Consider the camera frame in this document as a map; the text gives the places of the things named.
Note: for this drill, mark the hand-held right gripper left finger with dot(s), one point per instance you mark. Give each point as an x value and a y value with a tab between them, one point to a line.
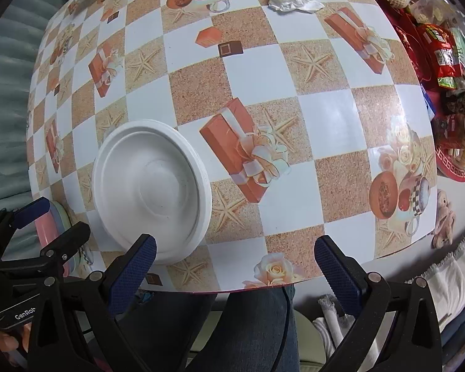
133	275

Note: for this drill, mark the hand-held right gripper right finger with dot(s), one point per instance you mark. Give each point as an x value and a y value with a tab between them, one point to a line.
339	275

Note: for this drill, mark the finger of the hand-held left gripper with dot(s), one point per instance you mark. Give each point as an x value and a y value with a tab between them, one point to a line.
31	208
69	240

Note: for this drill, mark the pink plastic plate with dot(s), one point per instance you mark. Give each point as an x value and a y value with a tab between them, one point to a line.
42	229

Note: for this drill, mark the green plastic plate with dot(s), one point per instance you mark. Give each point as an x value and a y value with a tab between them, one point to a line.
67	216

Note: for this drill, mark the blue plastic plate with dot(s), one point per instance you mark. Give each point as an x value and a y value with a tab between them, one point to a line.
58	211

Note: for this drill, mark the white foam bowl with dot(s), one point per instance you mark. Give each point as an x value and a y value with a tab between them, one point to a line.
151	186
206	209

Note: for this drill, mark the person's left hand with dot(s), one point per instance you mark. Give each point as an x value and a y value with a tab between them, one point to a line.
6	343

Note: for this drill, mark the white fringed towel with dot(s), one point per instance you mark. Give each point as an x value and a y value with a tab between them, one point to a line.
329	329

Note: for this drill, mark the cream stool seat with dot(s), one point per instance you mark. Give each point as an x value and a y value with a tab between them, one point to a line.
310	343

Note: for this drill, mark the teal quilted cover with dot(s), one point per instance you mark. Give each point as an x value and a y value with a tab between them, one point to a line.
7	124

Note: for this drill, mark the white fringed blanket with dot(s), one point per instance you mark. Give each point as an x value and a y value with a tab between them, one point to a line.
449	279

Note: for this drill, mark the person's jeans leg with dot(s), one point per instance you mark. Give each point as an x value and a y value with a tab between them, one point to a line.
236	329

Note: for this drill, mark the small beige plush toy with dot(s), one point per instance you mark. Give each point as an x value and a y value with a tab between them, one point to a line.
443	217

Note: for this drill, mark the checkered printed tablecloth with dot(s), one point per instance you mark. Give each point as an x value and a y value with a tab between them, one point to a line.
314	131

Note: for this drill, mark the red snack packet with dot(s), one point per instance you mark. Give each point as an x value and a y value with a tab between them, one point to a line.
438	50

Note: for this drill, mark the clear plastic bag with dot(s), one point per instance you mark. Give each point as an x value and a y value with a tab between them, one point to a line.
430	9

